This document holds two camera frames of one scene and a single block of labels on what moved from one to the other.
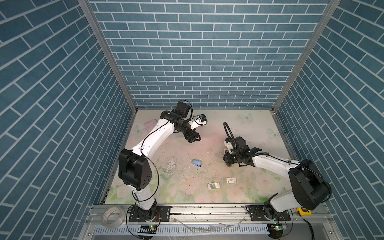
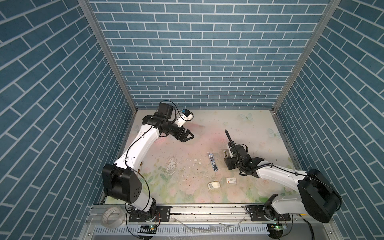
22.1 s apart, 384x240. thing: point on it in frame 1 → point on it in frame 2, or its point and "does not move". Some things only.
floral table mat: (184, 172) does not move
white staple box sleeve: (231, 180) does not move
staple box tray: (213, 186) does not move
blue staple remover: (196, 162) → (213, 163)
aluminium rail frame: (216, 222) does not move
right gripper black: (227, 160) → (228, 165)
